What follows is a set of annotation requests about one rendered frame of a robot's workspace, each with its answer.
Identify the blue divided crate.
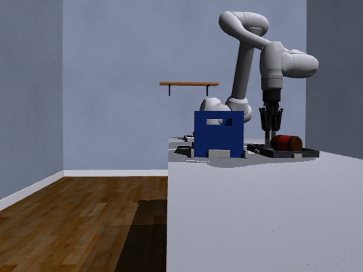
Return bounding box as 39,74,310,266
194,111,244,158

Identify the brown bottle with red label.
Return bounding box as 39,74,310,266
271,135,303,151

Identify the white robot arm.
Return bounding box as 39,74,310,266
200,11,318,123

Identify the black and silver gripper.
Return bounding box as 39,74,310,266
259,89,283,146

